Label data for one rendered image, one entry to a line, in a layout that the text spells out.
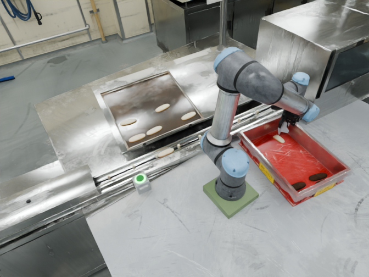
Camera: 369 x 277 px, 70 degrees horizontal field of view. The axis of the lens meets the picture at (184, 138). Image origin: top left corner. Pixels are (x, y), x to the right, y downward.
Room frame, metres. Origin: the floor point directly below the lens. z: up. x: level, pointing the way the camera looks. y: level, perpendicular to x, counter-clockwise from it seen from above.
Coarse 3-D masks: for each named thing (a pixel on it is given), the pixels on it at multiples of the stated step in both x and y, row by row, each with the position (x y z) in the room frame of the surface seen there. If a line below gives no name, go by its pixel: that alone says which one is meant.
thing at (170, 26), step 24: (168, 0) 3.26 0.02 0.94; (192, 0) 2.93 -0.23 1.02; (240, 0) 3.20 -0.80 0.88; (264, 0) 3.34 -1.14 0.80; (288, 0) 3.50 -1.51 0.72; (168, 24) 3.35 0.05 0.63; (192, 24) 2.94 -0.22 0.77; (216, 24) 3.07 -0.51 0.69; (240, 24) 3.21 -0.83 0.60; (168, 48) 3.44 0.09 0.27
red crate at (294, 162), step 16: (240, 144) 1.02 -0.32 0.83; (256, 144) 1.01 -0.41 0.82; (272, 144) 1.00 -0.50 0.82; (288, 144) 0.99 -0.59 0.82; (256, 160) 0.88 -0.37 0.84; (272, 160) 0.88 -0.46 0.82; (288, 160) 0.87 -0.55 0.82; (304, 160) 0.86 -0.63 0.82; (288, 176) 0.77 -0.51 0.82; (304, 176) 0.76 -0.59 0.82
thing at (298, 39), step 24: (336, 0) 1.76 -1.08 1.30; (360, 0) 1.72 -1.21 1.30; (264, 24) 1.57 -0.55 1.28; (288, 24) 1.47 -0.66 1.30; (312, 24) 1.44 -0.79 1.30; (336, 24) 1.41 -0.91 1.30; (360, 24) 1.38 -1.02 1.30; (264, 48) 1.54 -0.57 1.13; (288, 48) 1.37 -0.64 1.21; (312, 48) 1.23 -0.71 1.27; (336, 48) 1.15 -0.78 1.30; (288, 72) 1.33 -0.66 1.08; (312, 72) 1.19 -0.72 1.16; (312, 96) 1.15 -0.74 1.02; (336, 96) 1.21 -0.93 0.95; (360, 96) 1.32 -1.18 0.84; (312, 120) 1.15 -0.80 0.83
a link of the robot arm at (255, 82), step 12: (252, 72) 0.72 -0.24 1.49; (264, 72) 0.72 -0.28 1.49; (240, 84) 0.72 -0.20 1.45; (252, 84) 0.70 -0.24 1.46; (264, 84) 0.69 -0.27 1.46; (276, 84) 0.70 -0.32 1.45; (252, 96) 0.70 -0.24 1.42; (264, 96) 0.68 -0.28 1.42; (276, 96) 0.69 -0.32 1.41; (288, 96) 0.74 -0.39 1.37; (300, 96) 0.82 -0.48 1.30; (288, 108) 0.76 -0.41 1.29; (300, 108) 0.78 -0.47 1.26; (312, 108) 0.82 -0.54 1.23
